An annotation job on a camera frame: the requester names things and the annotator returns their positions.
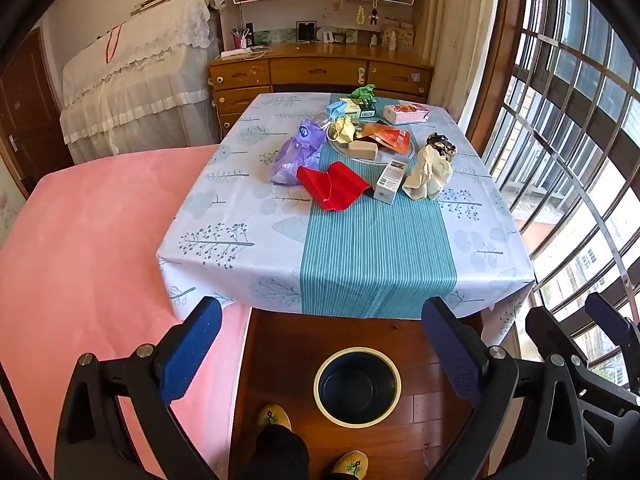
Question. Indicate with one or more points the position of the beige rectangular block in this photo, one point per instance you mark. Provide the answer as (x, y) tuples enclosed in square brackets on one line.
[(361, 149)]

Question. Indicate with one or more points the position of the pink bed cover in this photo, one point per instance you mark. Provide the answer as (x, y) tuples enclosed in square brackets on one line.
[(79, 273)]

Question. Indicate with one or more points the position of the black trouser legs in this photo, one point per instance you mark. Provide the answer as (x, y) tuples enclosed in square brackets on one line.
[(278, 454)]

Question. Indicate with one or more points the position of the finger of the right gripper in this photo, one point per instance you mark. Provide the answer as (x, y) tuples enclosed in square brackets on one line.
[(589, 426), (622, 331)]

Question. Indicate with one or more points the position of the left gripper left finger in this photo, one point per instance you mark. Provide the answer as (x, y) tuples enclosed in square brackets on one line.
[(93, 440)]

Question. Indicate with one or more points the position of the dark blue trash bin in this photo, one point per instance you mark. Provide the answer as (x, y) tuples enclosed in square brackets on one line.
[(357, 387)]

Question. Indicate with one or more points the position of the cream paper bag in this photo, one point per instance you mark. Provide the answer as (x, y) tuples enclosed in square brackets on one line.
[(429, 175)]

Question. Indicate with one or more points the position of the orange snack packet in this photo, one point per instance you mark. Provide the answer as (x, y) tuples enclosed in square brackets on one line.
[(395, 139)]

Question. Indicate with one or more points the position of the wooden desk with drawers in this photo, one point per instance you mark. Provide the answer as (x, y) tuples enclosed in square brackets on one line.
[(339, 68)]

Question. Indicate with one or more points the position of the wooden bookshelf with books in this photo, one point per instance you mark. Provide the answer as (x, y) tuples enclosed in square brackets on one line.
[(360, 22)]

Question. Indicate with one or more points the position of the pale green small box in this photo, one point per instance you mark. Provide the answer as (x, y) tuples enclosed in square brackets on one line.
[(350, 108)]

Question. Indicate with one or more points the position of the yellow slipper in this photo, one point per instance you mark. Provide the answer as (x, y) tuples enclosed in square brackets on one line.
[(351, 466), (273, 415)]

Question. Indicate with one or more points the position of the white small carton box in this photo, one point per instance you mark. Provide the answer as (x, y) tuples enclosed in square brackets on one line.
[(389, 182)]

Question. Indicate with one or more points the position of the teal white patterned tablecloth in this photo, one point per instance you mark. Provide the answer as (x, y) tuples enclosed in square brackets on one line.
[(281, 218)]

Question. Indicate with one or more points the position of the yellow paper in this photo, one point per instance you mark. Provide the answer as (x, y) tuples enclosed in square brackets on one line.
[(342, 130)]

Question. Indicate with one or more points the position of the pink snack box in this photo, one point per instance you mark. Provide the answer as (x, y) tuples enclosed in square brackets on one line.
[(405, 113)]

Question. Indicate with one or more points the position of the brown wooden door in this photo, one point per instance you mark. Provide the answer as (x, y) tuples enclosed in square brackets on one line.
[(29, 116)]

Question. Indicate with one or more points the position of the purple plastic bag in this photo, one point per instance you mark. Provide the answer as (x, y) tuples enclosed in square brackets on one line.
[(302, 150)]

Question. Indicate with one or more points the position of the metal window grille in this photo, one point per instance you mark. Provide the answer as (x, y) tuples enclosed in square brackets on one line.
[(564, 152)]

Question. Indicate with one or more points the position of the black gold wrapper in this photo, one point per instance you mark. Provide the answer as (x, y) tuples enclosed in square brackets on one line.
[(442, 146)]

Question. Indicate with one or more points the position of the green wrapper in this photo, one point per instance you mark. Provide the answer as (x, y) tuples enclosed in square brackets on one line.
[(364, 96)]

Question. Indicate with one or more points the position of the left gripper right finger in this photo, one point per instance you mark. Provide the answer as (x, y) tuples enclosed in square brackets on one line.
[(485, 377)]

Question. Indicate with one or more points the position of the lace covered piano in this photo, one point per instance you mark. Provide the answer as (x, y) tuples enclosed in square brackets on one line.
[(144, 85)]

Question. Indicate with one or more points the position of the left yellow slipper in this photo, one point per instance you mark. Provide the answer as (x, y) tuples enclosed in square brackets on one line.
[(273, 415)]

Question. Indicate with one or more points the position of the red paper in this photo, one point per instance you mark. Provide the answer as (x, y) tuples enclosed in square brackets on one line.
[(335, 189)]

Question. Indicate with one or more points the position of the right yellow slipper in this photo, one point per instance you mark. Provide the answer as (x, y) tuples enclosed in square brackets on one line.
[(351, 466)]

